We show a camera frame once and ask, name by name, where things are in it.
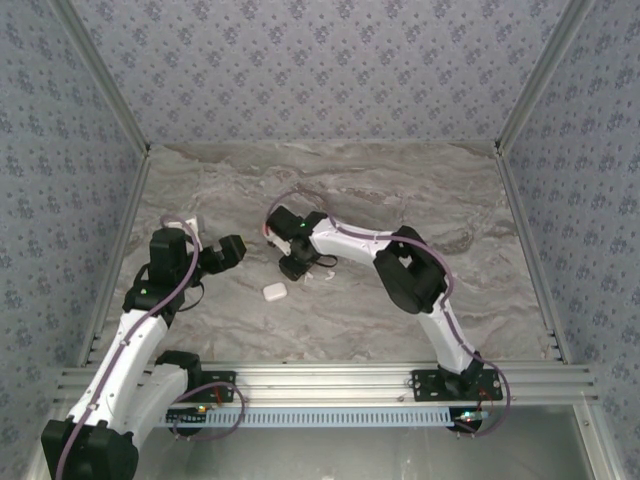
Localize aluminium frame post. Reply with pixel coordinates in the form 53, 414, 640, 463
493, 0, 599, 151
51, 0, 152, 154

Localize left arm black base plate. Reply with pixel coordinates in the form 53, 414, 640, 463
197, 370, 238, 404

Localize aluminium mounting rail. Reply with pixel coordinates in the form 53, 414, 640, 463
53, 363, 600, 405

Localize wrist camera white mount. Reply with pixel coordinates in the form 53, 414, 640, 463
184, 214, 207, 251
268, 230, 297, 255

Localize small circuit board with LED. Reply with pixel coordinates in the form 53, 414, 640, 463
452, 407, 490, 432
166, 405, 211, 427

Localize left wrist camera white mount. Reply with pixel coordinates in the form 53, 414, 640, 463
184, 214, 207, 251

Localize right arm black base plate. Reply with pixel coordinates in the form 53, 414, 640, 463
410, 369, 504, 404

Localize slotted grey cable duct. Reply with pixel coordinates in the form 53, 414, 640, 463
158, 405, 454, 430

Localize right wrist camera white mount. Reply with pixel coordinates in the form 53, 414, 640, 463
268, 230, 297, 255

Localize aluminium side rail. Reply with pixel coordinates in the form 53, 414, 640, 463
494, 144, 572, 365
74, 147, 154, 369

